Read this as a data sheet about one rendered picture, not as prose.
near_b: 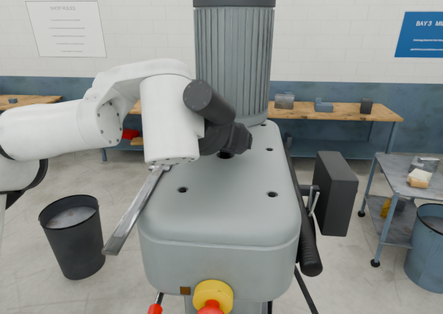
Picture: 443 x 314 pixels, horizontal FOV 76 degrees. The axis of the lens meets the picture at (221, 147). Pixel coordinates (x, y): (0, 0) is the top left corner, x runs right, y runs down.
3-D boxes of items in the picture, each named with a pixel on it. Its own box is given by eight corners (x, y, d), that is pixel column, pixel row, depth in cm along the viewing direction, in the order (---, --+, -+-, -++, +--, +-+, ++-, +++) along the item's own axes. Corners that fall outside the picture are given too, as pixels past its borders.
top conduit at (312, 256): (321, 278, 44) (325, 262, 43) (295, 276, 45) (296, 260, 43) (287, 154, 85) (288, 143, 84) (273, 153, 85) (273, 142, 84)
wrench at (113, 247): (125, 257, 33) (124, 252, 33) (93, 254, 34) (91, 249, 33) (175, 161, 55) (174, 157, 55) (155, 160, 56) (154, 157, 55)
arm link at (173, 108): (173, 169, 43) (124, 164, 32) (167, 101, 45) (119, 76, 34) (244, 157, 40) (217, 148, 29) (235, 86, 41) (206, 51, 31)
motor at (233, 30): (269, 129, 71) (281, -18, 57) (190, 126, 72) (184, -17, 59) (265, 106, 89) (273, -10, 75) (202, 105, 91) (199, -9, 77)
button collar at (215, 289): (232, 319, 43) (233, 291, 40) (193, 316, 43) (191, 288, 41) (233, 307, 45) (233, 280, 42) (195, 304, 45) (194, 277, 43)
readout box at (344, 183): (350, 238, 89) (364, 181, 80) (320, 236, 90) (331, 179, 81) (333, 200, 107) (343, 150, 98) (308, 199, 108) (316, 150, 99)
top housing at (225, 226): (297, 312, 44) (311, 231, 37) (134, 299, 46) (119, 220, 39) (273, 167, 86) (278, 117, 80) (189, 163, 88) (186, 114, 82)
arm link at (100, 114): (202, 138, 37) (107, 151, 39) (195, 74, 39) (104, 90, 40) (189, 127, 31) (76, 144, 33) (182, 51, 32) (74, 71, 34)
